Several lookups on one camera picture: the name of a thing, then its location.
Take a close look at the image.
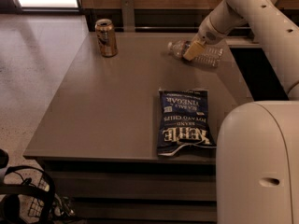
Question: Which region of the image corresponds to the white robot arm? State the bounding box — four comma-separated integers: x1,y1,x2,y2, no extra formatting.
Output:
185,0,299,224

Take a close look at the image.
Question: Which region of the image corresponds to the gold soda can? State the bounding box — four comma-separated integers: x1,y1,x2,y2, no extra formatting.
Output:
95,19,118,57

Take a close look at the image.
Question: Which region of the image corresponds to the black wire basket stand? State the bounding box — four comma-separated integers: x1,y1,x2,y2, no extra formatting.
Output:
0,149,75,224

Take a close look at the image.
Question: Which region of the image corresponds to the clear plastic water bottle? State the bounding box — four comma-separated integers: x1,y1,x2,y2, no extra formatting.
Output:
167,40,223,67

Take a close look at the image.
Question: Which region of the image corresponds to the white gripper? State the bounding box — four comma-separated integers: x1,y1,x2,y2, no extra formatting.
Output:
182,16,229,61

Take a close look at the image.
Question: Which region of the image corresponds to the left grey metal bracket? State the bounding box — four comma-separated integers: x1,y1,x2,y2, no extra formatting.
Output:
121,0,135,32

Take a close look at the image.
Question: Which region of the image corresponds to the blue kettle chips bag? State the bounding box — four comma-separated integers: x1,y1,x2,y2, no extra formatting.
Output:
157,89,216,157

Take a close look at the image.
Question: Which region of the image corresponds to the grey table with drawers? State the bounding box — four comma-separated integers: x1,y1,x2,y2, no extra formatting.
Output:
24,33,251,224

